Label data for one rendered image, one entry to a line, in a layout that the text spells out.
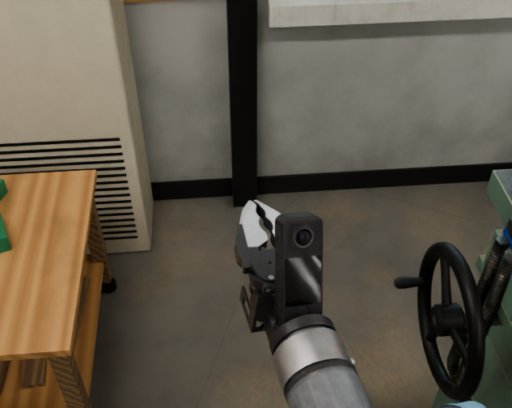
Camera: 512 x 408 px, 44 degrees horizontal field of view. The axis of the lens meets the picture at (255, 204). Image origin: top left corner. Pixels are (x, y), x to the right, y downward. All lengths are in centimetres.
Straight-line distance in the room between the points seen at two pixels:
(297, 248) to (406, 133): 196
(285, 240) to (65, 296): 108
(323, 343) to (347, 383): 5
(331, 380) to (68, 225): 132
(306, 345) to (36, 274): 119
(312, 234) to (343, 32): 167
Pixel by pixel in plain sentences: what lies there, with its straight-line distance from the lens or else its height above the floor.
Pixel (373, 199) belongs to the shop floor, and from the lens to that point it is 266.
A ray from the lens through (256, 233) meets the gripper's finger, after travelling 74.
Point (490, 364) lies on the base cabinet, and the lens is 155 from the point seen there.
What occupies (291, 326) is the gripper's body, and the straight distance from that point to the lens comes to 65.
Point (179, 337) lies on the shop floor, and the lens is 218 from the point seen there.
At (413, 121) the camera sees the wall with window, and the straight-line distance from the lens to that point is 256.
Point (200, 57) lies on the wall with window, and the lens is 226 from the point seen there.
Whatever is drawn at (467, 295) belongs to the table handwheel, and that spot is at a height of 94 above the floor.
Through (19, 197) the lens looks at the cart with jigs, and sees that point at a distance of 197.
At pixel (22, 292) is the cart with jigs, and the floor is 53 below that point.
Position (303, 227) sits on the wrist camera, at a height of 132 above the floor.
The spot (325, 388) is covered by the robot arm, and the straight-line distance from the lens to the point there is 61.
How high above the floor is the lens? 177
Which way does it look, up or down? 43 degrees down
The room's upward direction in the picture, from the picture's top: straight up
